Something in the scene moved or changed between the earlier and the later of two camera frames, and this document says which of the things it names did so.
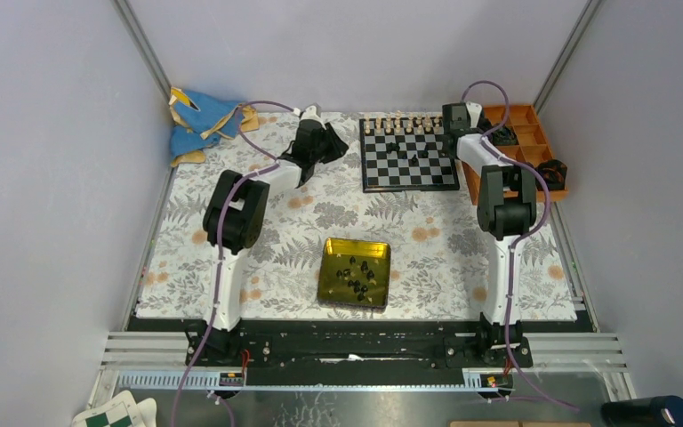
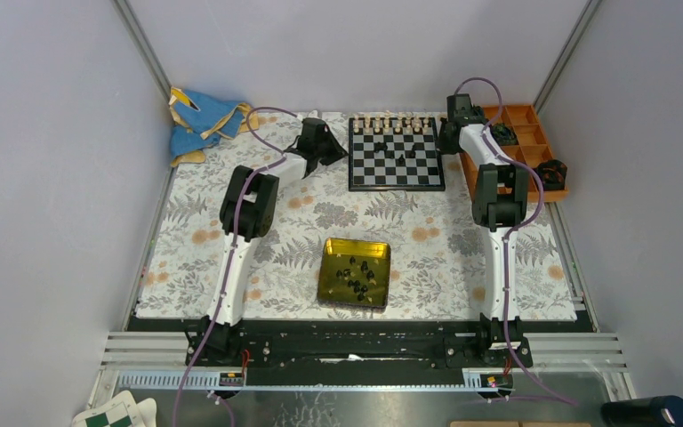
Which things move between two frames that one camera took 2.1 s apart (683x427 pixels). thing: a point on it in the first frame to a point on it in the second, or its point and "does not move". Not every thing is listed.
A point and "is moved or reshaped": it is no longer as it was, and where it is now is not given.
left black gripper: (333, 146) does not move
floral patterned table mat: (439, 263) does not move
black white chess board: (406, 154) is moved or reshaped
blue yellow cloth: (200, 120) does not move
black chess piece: (391, 147) to (380, 146)
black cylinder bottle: (660, 411) does not move
